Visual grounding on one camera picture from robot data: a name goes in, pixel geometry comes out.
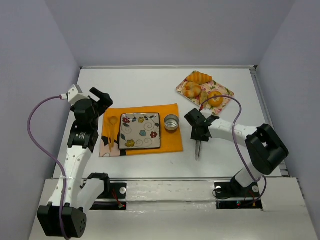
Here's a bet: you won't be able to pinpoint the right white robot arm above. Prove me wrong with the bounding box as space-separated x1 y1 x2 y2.
184 108 289 193

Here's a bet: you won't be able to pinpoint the small metal cup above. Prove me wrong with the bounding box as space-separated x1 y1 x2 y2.
164 114 180 133

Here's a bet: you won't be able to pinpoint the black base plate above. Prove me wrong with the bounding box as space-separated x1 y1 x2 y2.
90 182 127 211
212 181 263 210

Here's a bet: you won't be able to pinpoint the metal table rail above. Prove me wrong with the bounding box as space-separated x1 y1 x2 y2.
51 176 236 183

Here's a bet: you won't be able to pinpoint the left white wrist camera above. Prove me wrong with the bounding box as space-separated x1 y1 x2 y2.
61 84 85 105

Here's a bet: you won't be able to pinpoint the brown bread slice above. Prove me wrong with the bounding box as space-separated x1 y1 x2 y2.
199 90 208 110

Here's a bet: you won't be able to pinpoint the twisted knot bread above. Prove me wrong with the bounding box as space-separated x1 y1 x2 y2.
182 82 202 99

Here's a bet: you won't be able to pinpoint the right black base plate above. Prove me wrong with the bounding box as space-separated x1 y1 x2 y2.
212 181 263 210

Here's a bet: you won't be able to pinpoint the orange bagel bread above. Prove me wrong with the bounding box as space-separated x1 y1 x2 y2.
207 91 224 107

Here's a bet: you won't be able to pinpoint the metal tongs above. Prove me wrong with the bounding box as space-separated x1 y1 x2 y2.
195 140 202 162

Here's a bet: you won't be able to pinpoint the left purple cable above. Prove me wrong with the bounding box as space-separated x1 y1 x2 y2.
26 94 72 240

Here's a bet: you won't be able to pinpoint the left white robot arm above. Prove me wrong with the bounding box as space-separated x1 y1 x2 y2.
37 85 113 240

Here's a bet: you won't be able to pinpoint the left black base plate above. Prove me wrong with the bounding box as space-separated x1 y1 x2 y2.
90 182 127 211

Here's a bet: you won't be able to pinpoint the floral rectangular tray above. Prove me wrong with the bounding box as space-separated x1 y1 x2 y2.
176 70 234 115

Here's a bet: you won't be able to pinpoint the striped croissant bread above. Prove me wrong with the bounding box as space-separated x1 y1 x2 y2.
186 71 213 85

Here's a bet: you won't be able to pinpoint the square floral ceramic plate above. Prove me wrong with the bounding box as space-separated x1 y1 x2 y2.
118 112 161 150

